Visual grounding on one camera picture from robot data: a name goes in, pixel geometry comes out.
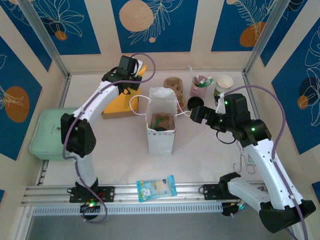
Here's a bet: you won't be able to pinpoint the white paper carry bag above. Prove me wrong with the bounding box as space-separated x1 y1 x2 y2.
129 86 193 156

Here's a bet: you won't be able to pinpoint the pink paper cup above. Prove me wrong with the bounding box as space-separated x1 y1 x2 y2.
189 74 208 98

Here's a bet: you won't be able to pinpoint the stack of green paper cups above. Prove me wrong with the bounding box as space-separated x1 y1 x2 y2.
213 74 235 101

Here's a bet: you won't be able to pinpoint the green and white stirrer packets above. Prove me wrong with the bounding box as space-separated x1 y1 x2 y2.
197 73 216 88

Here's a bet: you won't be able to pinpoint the white straw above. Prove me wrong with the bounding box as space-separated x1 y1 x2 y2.
188 64 197 86

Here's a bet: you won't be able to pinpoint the blue wet wipes packet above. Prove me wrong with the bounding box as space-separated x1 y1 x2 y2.
136 174 178 203

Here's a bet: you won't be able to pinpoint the black controller board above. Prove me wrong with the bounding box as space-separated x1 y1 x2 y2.
221 202 245 217
79 202 101 215

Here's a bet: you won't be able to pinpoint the mint green zip case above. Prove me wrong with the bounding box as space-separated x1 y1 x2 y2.
28 107 78 161

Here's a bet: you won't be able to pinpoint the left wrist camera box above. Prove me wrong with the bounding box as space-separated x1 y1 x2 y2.
133 58 145 76

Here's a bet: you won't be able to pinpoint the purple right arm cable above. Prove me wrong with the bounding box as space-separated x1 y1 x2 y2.
219 84 310 240

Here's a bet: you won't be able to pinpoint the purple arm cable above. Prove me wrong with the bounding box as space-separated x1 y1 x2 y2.
219 84 310 240
61 52 158 223

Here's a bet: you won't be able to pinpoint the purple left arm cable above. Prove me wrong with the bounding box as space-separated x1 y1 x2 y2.
61 52 158 223

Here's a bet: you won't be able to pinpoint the aluminium table side rail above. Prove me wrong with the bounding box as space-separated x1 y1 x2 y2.
242 71 280 176
36 74 73 186

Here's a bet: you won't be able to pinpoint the metal wire tongs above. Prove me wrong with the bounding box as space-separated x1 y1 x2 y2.
232 144 256 174

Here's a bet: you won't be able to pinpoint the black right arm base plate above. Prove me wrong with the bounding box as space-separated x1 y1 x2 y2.
202 183 250 201

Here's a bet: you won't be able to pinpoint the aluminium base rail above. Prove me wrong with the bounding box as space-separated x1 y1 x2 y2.
21 183 298 207

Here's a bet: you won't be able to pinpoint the aluminium frame post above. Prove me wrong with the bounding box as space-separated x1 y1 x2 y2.
18 0 72 78
243 0 292 76

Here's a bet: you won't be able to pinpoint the white slotted cable duct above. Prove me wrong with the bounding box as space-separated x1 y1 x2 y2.
31 201 223 216

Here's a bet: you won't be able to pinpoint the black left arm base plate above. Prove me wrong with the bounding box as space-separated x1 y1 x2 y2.
69 186 116 203

